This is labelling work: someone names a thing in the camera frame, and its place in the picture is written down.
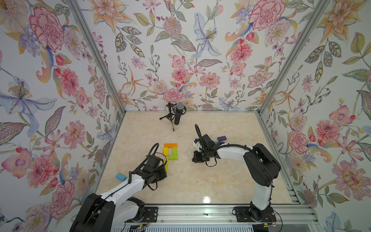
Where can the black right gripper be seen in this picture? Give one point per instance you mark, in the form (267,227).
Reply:
(197,159)

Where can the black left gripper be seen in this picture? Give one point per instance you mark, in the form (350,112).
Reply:
(164,174)

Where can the yellow short block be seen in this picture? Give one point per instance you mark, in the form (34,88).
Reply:
(166,152)

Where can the orange long block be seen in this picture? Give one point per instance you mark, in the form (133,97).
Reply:
(170,145)

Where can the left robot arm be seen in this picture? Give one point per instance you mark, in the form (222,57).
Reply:
(102,213)

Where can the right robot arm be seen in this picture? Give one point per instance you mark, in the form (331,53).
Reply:
(262,165)

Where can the purple block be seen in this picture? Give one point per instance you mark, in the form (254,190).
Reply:
(222,138)

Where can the light blue block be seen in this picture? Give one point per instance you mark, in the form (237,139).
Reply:
(121,177)

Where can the black microphone tripod stand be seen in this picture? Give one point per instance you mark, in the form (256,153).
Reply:
(172,116)

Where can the black mesh microphone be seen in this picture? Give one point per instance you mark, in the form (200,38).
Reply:
(179,110)

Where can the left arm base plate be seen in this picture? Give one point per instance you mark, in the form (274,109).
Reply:
(148,214)

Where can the aluminium front rail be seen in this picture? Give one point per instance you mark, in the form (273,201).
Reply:
(225,215)

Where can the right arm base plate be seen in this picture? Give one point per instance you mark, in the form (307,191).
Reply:
(253,214)

